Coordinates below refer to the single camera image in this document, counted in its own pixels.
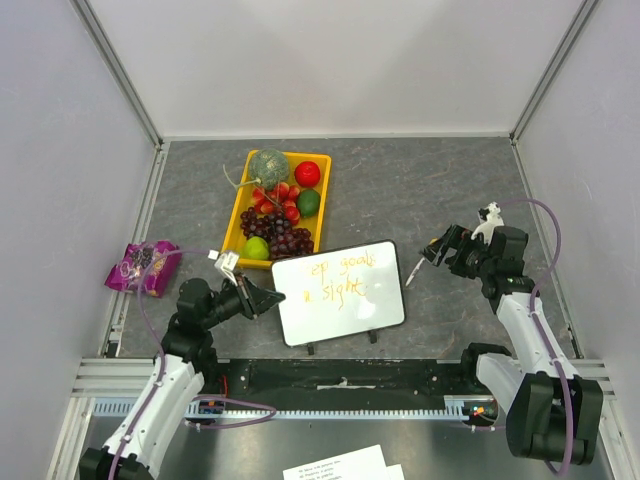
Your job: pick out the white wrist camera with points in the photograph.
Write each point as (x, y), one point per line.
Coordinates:
(489, 219)
(225, 263)

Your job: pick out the yellow plastic tray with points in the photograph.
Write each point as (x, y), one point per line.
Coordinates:
(234, 238)

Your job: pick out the green pear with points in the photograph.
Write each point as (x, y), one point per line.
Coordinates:
(256, 248)

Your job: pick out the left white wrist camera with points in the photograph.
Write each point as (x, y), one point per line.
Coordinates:
(225, 263)

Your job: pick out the green mango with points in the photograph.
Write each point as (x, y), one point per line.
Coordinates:
(308, 203)

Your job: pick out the red strawberries bunch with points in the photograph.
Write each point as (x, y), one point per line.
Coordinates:
(282, 199)

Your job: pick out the purple snack bag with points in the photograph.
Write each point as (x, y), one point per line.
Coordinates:
(144, 264)

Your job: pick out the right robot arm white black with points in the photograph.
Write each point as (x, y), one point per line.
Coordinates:
(552, 411)

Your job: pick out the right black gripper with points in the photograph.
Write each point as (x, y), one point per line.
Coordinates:
(454, 248)

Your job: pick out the red apple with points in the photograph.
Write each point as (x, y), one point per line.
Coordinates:
(307, 174)

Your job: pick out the small whiteboard black frame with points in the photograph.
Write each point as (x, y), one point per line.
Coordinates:
(339, 293)

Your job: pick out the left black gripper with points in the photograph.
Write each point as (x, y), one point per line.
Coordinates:
(258, 299)

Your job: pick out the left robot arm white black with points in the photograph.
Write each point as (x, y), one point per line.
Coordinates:
(185, 364)

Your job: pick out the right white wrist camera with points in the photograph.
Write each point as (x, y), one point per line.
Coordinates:
(489, 219)

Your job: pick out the white slotted cable duct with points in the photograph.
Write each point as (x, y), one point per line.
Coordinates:
(453, 410)

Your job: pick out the white whiteboard marker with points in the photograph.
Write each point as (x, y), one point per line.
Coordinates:
(414, 271)

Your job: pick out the green netted melon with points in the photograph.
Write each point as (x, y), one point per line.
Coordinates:
(268, 168)

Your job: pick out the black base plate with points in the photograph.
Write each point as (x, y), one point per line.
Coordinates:
(344, 385)

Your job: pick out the white paper sheets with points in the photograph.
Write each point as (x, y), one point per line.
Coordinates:
(365, 464)

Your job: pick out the dark red grapes bunch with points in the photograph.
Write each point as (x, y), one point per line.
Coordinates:
(285, 239)

